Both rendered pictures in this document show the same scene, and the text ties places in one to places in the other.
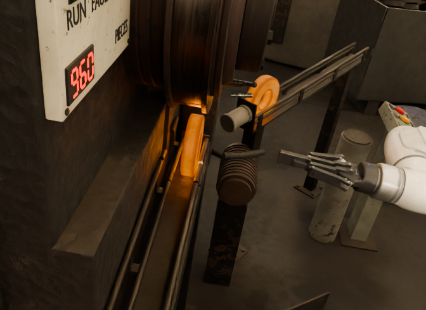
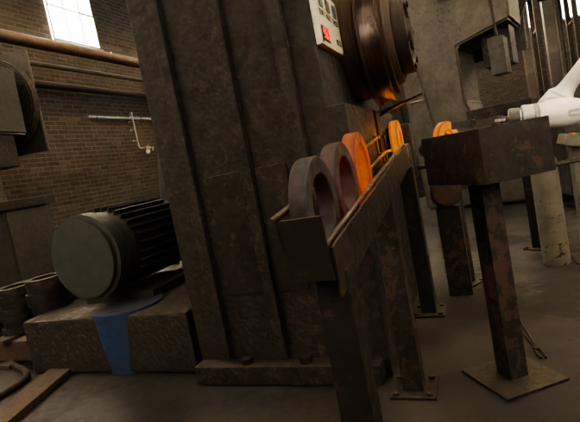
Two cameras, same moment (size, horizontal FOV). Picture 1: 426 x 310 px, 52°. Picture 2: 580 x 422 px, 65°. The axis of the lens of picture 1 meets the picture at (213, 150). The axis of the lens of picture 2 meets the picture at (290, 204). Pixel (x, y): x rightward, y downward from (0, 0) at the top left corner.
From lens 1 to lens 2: 1.17 m
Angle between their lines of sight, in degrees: 34
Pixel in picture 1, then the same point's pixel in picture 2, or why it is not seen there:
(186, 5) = (362, 25)
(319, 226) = (547, 250)
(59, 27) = (317, 9)
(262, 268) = not seen: hidden behind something
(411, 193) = (545, 110)
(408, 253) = not seen: outside the picture
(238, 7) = (387, 24)
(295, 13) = not seen: hidden behind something
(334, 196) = (546, 214)
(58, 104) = (320, 36)
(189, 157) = (394, 136)
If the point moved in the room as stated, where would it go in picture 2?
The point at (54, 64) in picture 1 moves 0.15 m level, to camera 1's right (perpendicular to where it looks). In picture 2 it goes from (317, 21) to (366, 6)
